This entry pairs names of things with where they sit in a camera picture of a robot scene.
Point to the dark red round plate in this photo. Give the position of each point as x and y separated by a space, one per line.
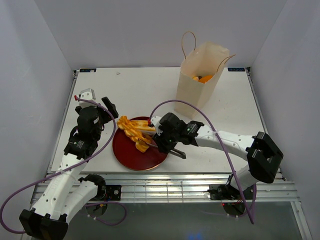
126 153

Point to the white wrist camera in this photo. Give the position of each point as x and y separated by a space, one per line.
154 123
86 96

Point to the twisted orange pastry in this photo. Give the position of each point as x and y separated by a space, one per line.
133 134

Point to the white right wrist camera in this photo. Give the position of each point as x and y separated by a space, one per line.
154 123

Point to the long white baguette roll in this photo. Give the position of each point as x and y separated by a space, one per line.
142 126

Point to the beige paper bag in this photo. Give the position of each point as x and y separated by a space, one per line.
207 59

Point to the round orange bread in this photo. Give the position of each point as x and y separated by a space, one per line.
204 79

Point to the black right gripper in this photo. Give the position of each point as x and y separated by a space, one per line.
163 147

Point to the metal tongs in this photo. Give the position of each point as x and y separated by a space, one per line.
174 151

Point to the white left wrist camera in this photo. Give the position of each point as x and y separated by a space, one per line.
86 96

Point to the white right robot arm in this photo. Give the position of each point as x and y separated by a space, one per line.
262 154

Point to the aluminium table front rail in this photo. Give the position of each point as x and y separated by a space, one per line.
190 188

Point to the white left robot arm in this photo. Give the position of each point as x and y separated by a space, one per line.
49 217

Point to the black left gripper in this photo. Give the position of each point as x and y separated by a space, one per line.
111 107

